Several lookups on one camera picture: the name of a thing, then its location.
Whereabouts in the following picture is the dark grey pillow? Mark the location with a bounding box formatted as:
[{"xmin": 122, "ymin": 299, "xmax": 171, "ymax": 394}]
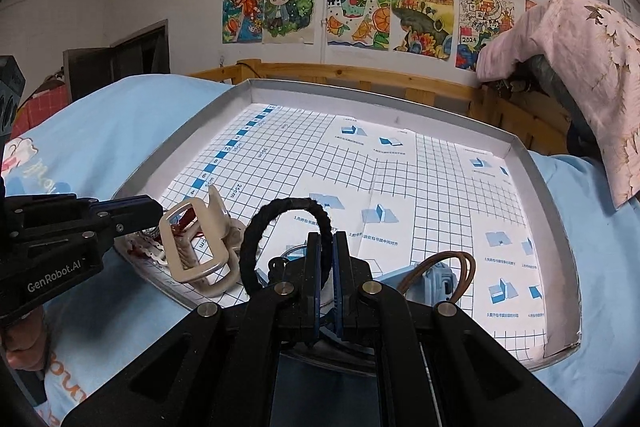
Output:
[{"xmin": 510, "ymin": 54, "xmax": 606, "ymax": 158}]

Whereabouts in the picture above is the dark wooden door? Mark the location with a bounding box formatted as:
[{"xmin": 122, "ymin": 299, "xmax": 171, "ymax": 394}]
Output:
[{"xmin": 62, "ymin": 19, "xmax": 171, "ymax": 105}]

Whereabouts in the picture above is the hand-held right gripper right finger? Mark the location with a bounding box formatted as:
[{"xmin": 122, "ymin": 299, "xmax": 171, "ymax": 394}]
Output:
[{"xmin": 332, "ymin": 231, "xmax": 586, "ymax": 427}]

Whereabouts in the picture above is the shallow grey cardboard tray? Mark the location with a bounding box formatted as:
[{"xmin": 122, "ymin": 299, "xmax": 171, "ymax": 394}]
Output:
[{"xmin": 112, "ymin": 78, "xmax": 583, "ymax": 373}]

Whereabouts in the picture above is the black fabric hair tie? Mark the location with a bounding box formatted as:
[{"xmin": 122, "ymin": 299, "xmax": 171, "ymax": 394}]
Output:
[{"xmin": 239, "ymin": 197, "xmax": 335, "ymax": 295}]

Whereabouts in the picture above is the brown hair tie yellow bead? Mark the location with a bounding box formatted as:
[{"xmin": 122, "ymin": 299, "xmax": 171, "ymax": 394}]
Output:
[{"xmin": 397, "ymin": 251, "xmax": 477, "ymax": 305}]

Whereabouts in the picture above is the pink floral cloth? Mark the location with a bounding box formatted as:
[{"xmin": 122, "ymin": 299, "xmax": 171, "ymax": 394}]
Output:
[{"xmin": 475, "ymin": 0, "xmax": 640, "ymax": 210}]

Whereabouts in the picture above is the beige hair claw clip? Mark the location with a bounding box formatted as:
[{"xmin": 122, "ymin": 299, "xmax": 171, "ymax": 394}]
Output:
[{"xmin": 159, "ymin": 184, "xmax": 247, "ymax": 299}]

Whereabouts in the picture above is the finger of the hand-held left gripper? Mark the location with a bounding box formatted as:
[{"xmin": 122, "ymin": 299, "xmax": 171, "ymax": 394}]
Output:
[
  {"xmin": 95, "ymin": 196, "xmax": 165, "ymax": 220},
  {"xmin": 107, "ymin": 213, "xmax": 164, "ymax": 239}
]

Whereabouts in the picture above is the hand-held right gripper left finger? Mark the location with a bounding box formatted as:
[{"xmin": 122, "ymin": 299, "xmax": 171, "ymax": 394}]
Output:
[{"xmin": 62, "ymin": 232, "xmax": 321, "ymax": 427}]

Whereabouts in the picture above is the pink checkered cloth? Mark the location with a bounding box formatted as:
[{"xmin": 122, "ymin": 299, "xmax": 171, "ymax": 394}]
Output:
[{"xmin": 10, "ymin": 84, "xmax": 71, "ymax": 140}]

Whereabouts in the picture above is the person's left hand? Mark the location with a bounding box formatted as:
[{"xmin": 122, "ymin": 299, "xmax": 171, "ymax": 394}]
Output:
[{"xmin": 5, "ymin": 303, "xmax": 51, "ymax": 371}]

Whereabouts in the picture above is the white bead bracelet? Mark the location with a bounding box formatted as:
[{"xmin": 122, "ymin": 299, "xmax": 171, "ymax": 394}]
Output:
[{"xmin": 127, "ymin": 239, "xmax": 168, "ymax": 266}]

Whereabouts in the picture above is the light blue printed blanket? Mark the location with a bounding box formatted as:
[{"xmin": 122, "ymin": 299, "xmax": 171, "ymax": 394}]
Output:
[{"xmin": 0, "ymin": 74, "xmax": 640, "ymax": 427}]

